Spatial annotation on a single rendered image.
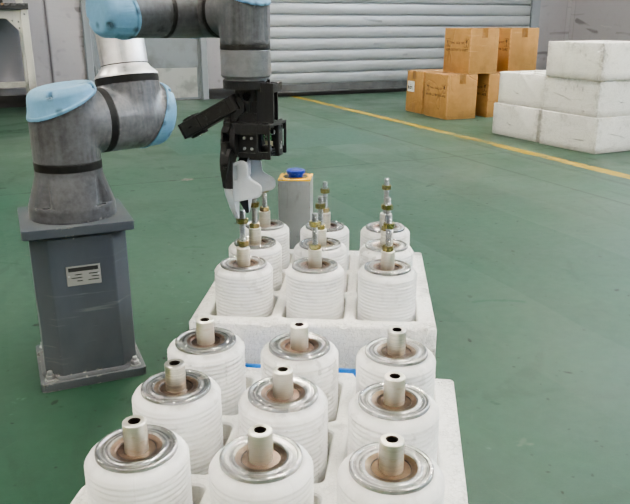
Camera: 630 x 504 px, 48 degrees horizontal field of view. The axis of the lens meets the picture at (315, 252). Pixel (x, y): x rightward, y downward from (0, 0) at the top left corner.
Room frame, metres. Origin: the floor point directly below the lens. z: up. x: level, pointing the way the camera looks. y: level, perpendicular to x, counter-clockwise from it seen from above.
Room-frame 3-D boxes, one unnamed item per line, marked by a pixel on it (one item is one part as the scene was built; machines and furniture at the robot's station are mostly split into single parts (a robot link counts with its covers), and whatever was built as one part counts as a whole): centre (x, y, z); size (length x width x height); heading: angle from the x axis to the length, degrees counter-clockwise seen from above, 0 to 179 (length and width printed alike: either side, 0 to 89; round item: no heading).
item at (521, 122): (4.18, -1.32, 0.09); 0.39 x 0.39 x 0.18; 24
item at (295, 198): (1.51, 0.04, 0.16); 0.07 x 0.07 x 0.31; 85
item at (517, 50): (5.29, -1.41, 0.45); 0.30 x 0.24 x 0.30; 21
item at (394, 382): (0.66, -0.08, 0.26); 0.02 x 0.02 x 0.03
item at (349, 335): (1.21, -0.01, 0.09); 0.39 x 0.39 x 0.18; 85
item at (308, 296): (1.09, 0.00, 0.16); 0.10 x 0.10 x 0.18
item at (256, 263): (1.10, 0.12, 0.25); 0.08 x 0.08 x 0.01
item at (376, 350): (0.78, -0.10, 0.25); 0.08 x 0.08 x 0.01
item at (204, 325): (0.81, 0.14, 0.26); 0.02 x 0.02 x 0.03
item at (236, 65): (1.10, 0.10, 0.57); 0.08 x 0.08 x 0.05
